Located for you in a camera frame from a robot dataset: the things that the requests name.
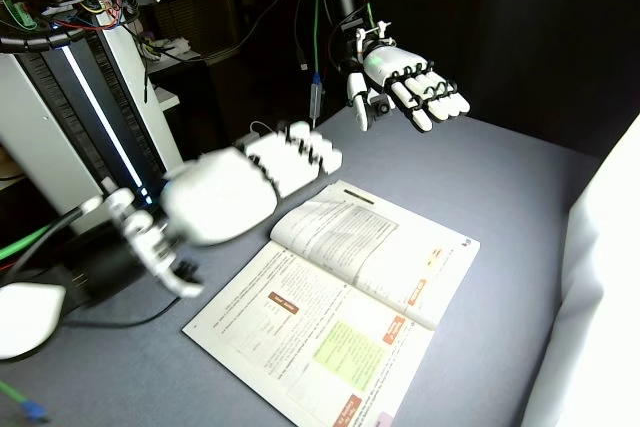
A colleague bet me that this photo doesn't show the green cable by arm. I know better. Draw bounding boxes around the green cable by arm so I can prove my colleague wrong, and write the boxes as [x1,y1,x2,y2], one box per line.
[0,224,56,264]

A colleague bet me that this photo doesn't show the green cable on arm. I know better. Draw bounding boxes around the green cable on arm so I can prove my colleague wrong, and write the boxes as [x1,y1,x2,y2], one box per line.
[311,0,326,79]

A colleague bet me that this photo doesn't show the long black cable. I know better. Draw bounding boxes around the long black cable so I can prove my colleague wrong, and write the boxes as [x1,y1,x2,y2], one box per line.
[144,0,331,66]

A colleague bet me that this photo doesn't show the grey table cloth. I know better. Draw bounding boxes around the grey table cloth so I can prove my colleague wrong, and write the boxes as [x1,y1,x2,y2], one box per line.
[0,106,601,427]

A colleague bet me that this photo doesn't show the textbook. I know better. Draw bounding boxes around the textbook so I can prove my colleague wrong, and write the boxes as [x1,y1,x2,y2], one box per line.
[182,179,481,427]

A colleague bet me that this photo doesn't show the blue grey USB adapter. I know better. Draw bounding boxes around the blue grey USB adapter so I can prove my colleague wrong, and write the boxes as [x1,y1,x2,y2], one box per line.
[308,72,326,131]

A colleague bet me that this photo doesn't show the black backdrop curtain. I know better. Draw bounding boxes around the black backdrop curtain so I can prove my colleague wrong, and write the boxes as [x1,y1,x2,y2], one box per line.
[279,0,640,163]

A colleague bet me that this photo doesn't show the green cable with blue plug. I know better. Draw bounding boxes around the green cable with blue plug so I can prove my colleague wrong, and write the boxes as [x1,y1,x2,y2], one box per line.
[0,380,50,422]

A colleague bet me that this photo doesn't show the white backdrop sheet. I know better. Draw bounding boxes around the white backdrop sheet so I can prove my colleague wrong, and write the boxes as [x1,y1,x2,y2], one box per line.
[519,111,640,427]

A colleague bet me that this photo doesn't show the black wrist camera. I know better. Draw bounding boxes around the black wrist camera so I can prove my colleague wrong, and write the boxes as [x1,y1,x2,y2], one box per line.
[370,95,395,119]

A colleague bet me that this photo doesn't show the white and black robot column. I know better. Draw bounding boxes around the white and black robot column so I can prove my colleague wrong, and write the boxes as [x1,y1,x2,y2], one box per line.
[0,21,184,236]

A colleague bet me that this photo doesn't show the black cable on table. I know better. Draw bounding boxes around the black cable on table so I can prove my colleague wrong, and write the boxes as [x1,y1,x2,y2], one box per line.
[58,295,182,329]

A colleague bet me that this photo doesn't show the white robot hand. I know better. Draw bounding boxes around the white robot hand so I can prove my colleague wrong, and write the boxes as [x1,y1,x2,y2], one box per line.
[160,121,344,248]
[347,45,471,134]

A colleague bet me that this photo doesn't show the background shelf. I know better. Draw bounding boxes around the background shelf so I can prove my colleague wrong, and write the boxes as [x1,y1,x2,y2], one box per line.
[144,0,281,113]

